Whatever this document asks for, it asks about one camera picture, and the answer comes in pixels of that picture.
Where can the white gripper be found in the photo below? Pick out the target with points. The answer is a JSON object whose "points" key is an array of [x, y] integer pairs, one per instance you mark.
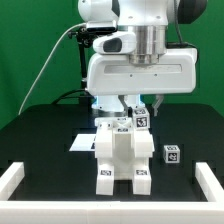
{"points": [[115, 75]]}

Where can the white tagged cube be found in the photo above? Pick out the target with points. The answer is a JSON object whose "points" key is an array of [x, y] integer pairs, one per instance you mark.
{"points": [[141, 118], [171, 154]]}

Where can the white chair back frame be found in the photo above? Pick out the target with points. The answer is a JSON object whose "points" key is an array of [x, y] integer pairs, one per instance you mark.
{"points": [[107, 127]]}

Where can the white chair seat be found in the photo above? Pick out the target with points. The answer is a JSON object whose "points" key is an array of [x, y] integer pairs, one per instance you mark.
{"points": [[131, 155]]}

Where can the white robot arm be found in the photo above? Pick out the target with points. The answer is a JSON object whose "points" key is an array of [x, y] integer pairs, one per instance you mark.
{"points": [[132, 57]]}

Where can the white U-shaped fence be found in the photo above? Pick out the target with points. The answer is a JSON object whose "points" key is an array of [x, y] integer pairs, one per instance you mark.
{"points": [[211, 211]]}

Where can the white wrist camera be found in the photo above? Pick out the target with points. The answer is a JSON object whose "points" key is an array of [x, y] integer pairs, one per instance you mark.
{"points": [[120, 42]]}

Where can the white marker base plate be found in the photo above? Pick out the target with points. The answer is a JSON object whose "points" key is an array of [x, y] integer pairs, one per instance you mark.
{"points": [[83, 143]]}

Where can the black camera stand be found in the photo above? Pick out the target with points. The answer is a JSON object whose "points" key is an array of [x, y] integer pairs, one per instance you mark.
{"points": [[84, 40]]}

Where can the white rear camera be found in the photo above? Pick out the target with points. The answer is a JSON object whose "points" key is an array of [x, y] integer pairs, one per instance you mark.
{"points": [[101, 26]]}

